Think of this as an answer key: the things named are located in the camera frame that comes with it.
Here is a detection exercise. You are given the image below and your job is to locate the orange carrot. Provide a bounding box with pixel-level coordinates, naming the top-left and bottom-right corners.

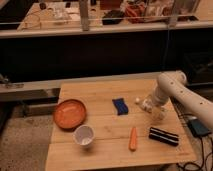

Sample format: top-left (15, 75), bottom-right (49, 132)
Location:
top-left (129, 127), bottom-right (137, 151)

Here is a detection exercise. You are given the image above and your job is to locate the black power box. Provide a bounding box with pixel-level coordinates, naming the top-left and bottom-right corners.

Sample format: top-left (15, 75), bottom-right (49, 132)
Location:
top-left (187, 119), bottom-right (211, 137)

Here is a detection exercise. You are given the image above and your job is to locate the black white striped block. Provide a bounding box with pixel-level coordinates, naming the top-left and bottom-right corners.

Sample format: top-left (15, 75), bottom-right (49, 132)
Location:
top-left (149, 127), bottom-right (179, 146)

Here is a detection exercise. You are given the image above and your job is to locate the metal shelf post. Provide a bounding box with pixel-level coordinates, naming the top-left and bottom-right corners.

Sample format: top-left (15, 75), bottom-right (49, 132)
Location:
top-left (79, 0), bottom-right (89, 31)

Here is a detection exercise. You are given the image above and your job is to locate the black bag on shelf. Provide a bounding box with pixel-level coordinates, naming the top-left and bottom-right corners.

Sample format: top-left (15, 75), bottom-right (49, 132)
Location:
top-left (102, 10), bottom-right (124, 25)

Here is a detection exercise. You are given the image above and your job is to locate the orange ceramic bowl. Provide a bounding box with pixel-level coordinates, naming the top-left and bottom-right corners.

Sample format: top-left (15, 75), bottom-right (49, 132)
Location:
top-left (53, 99), bottom-right (87, 129)

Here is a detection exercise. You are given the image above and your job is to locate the blue folded cloth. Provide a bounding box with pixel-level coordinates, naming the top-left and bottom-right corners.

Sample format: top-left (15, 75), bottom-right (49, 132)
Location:
top-left (112, 98), bottom-right (129, 115)

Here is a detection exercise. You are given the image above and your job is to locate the white paper cup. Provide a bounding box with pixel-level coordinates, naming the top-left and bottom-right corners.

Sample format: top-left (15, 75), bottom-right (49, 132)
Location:
top-left (73, 125), bottom-right (94, 148)

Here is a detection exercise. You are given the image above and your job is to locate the red cloth on shelf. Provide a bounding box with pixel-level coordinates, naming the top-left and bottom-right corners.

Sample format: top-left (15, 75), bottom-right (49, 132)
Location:
top-left (125, 4), bottom-right (145, 23)

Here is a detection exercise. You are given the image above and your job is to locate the metal table clamp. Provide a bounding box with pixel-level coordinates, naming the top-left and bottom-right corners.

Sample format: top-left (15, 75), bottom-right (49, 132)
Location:
top-left (0, 73), bottom-right (24, 89)

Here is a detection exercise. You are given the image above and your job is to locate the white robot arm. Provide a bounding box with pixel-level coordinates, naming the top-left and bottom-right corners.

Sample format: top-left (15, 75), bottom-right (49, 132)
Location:
top-left (151, 71), bottom-right (213, 127)

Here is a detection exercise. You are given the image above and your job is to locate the small white bottle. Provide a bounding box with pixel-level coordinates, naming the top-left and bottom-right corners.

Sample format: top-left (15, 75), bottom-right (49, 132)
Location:
top-left (135, 97), bottom-right (153, 113)

